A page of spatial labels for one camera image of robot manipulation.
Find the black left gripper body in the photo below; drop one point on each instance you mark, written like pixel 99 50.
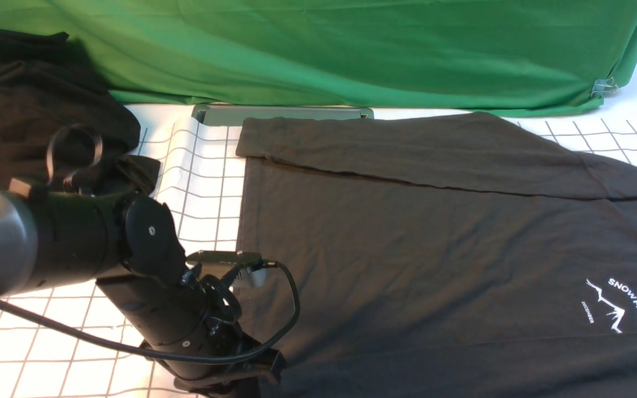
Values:
pixel 240 379

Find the gray long sleeve shirt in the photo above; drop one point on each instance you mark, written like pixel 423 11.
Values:
pixel 453 256

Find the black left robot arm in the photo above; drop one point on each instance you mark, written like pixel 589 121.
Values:
pixel 181 304

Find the gray metal tray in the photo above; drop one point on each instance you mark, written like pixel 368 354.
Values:
pixel 218 115

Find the pile of black clothes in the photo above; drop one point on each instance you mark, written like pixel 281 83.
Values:
pixel 60 126

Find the green backdrop cloth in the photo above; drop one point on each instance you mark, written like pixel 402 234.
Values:
pixel 511 58

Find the silver binder clip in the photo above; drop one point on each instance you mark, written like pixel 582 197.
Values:
pixel 603 87

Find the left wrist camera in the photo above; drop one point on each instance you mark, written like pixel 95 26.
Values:
pixel 234 269

